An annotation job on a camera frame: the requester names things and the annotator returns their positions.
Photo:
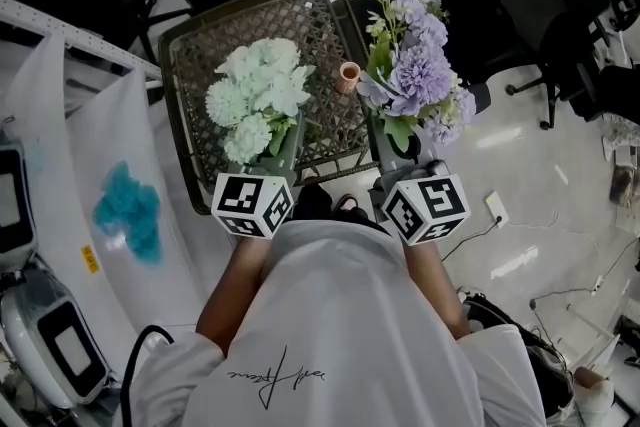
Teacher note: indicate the person's black trouser leg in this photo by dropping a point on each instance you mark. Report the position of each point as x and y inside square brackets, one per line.
[312, 201]

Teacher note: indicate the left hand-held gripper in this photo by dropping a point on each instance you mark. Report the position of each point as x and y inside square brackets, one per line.
[245, 202]

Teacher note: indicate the white power strip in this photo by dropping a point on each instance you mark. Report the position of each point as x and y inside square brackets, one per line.
[497, 209]

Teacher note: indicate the person's black shoe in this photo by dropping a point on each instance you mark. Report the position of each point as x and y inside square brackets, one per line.
[351, 207]

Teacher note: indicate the translucent white plastic bag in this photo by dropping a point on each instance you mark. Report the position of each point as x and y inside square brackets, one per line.
[75, 155]

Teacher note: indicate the purple flowers bunch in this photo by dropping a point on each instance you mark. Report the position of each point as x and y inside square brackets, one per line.
[420, 70]

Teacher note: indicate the person's white t-shirt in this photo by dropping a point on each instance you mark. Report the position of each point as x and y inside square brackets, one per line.
[340, 330]

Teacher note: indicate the black high-back office chair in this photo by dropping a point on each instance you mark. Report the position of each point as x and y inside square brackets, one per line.
[520, 10]

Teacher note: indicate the white perforated metal rail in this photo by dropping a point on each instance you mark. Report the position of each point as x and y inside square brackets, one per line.
[75, 35]

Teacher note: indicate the pale green flowers bunch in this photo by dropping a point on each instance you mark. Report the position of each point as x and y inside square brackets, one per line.
[260, 85]

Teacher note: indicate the person's left forearm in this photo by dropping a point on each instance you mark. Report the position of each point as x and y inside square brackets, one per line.
[235, 285]

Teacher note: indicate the black backpack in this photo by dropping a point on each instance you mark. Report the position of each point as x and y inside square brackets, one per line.
[530, 355]

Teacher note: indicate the yellow label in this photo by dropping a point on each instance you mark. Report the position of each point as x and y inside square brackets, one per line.
[89, 259]

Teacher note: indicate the person's right forearm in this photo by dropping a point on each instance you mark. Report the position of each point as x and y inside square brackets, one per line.
[437, 285]

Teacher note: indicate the small pink vase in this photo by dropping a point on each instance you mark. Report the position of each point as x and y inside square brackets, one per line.
[348, 77]

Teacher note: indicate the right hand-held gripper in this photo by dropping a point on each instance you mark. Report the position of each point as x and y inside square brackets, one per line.
[427, 207]

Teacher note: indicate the teal flower bunch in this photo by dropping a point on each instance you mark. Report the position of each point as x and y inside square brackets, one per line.
[131, 210]

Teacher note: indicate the brown wicker table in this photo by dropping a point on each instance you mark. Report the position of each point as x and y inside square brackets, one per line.
[320, 25]

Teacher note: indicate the white device with black screen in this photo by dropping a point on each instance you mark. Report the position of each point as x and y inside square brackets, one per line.
[12, 200]
[55, 340]

